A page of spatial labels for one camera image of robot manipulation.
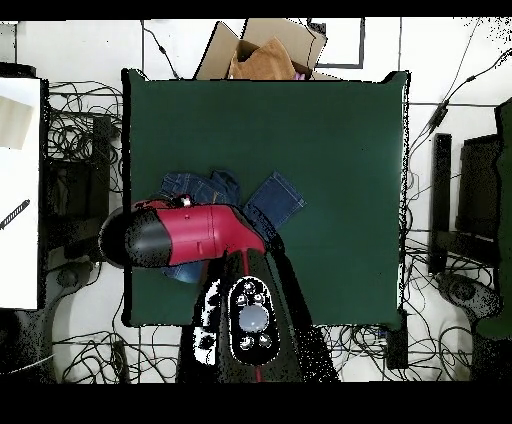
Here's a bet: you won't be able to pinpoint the black rectangular frame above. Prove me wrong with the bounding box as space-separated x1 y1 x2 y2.
306 17 366 70

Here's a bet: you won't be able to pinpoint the blue denim jeans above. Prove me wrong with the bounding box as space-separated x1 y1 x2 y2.
159 169 307 285

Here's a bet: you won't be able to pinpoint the black cable with adapter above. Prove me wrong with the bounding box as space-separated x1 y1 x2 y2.
407 47 512 161

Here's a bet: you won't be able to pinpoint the black power strip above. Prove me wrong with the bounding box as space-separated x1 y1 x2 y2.
385 309 410 370
112 339 131 383

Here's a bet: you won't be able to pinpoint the beige paper sheet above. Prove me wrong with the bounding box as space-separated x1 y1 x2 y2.
0 95 35 151

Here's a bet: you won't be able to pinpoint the dark green table cloth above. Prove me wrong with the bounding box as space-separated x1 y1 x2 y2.
120 67 411 328

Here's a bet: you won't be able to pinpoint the brown cardboard box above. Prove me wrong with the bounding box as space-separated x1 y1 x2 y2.
193 17 341 81

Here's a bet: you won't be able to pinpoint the white table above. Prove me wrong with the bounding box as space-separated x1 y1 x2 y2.
0 76 42 311

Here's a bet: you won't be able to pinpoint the black threaded rod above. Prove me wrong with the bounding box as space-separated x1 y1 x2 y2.
0 198 32 231

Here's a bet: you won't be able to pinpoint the tangled black cables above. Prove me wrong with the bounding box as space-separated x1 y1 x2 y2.
46 79 125 193
51 325 181 383
399 231 477 381

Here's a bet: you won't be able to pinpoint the thin black cable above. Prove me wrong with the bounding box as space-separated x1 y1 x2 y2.
140 19 181 80

